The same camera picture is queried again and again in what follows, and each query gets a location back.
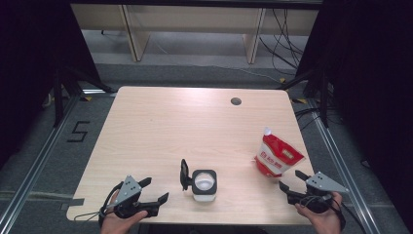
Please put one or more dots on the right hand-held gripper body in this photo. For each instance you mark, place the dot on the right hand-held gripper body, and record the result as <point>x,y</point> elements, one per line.
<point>324,183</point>

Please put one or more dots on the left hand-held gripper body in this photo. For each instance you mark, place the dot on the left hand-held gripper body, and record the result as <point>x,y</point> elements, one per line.
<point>130,190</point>

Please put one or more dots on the red and white sugar pouch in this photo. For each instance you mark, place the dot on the red and white sugar pouch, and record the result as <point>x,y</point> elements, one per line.
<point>279,156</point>

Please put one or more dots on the glass jar with black lid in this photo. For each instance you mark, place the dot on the glass jar with black lid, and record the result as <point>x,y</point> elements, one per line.
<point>204,182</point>

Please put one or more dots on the person's left hand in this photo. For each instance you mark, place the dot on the person's left hand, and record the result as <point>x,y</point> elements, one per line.
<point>118,224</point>

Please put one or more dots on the person's right hand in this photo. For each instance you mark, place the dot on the person's right hand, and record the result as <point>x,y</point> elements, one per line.
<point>324,222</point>

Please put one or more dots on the yellow and black tape piece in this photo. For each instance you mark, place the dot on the yellow and black tape piece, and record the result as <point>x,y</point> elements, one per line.
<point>86,98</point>
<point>300,101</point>

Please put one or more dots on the black tape floor mark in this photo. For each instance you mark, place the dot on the black tape floor mark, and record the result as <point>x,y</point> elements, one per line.
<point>79,131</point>

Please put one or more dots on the black tripod stand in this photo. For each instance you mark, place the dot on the black tripod stand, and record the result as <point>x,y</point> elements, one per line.
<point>323,94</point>
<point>60,94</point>

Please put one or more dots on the dark curtain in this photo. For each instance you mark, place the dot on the dark curtain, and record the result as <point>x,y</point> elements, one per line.
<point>373,81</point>
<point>35,65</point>

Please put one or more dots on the beige wooden desk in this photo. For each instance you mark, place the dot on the beige wooden desk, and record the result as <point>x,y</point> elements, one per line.
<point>195,18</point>

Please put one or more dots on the aluminium floor rail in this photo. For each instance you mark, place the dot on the aluminium floor rail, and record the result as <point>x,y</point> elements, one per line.
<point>35,165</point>
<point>344,172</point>

